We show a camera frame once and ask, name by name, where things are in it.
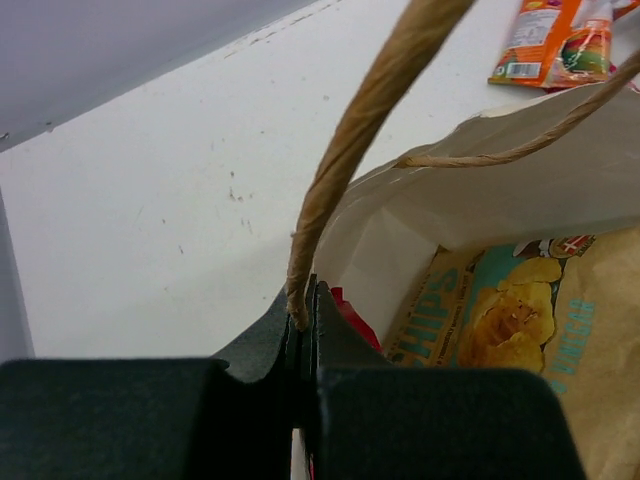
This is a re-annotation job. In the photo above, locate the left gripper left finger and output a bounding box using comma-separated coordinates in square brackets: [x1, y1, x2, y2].
[1, 295, 292, 479]

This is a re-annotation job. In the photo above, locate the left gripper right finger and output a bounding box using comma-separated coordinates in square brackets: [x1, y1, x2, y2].
[307, 279, 585, 479]

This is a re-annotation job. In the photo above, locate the brown paper bag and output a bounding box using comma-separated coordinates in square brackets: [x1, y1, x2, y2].
[286, 1, 639, 344]

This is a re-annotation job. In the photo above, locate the orange snack packet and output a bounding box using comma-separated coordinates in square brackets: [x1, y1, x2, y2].
[488, 0, 614, 90]

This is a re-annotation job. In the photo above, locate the purple Fox's candy bag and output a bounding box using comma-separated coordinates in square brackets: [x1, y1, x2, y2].
[610, 0, 640, 21]

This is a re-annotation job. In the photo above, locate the yellow chips bag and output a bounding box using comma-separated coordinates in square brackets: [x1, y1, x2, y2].
[384, 228, 639, 479]

